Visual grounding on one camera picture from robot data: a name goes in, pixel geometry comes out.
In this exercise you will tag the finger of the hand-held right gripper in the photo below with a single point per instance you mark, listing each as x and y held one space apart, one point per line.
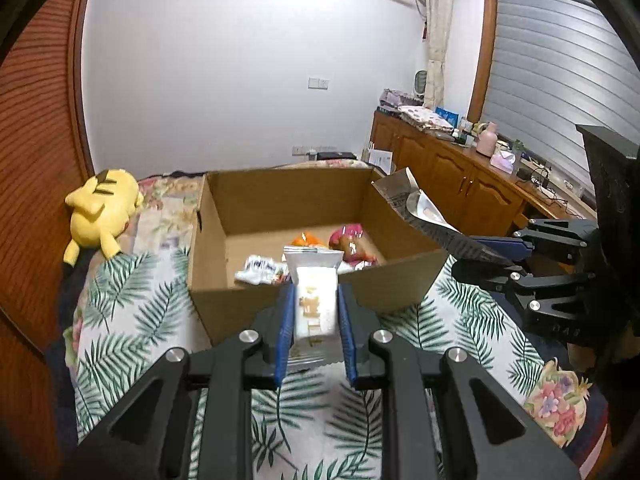
495 248
500 277

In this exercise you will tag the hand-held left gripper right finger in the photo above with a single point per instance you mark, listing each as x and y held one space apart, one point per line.
347 330

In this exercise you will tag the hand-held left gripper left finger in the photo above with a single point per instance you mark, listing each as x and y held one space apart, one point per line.
285 330

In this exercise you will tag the brown cardboard box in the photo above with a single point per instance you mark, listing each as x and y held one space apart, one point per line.
220 310

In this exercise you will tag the small white snack packet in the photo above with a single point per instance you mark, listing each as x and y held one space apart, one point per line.
257 267

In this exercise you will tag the pink snack packet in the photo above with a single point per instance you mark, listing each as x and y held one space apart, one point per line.
350 247

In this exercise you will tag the orange snack packet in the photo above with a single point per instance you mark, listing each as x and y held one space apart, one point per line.
305 240

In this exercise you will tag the pink tissue box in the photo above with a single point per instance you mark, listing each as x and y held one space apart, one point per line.
502 164

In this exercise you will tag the wooden cabinet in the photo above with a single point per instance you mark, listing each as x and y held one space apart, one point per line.
450 175

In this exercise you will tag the pink thermos jug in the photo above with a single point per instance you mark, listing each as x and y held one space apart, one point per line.
486 140

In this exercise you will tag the leaf print bedsheet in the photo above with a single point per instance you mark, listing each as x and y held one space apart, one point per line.
150 310

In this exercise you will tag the blue box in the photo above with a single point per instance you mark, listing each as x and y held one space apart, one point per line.
446 116

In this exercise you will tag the white paper bag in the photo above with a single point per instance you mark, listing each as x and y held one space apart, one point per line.
380 160

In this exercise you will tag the floral folded cloth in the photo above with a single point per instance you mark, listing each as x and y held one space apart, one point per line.
427 120

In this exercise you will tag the grey window blinds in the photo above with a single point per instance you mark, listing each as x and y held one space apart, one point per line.
550 70

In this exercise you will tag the black flat box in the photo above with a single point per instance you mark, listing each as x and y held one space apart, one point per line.
334 155

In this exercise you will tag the small white fan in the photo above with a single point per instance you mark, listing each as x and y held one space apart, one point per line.
421 87

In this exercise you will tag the purple folded cloth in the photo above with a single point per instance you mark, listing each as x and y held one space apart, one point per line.
397 99

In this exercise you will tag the dark blue mattress cover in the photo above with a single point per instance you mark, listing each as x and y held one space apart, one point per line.
67 310

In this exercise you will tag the yellow plush toy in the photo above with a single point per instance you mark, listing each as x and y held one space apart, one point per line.
100 210

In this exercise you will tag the cream curtain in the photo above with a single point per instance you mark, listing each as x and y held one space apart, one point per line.
439 35

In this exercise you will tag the wall power socket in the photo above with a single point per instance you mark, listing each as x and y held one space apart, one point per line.
304 150

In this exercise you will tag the wooden window frame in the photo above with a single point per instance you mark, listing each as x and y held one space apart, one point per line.
484 45

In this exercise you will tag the white wall switch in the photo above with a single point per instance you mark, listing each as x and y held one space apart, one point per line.
318 82

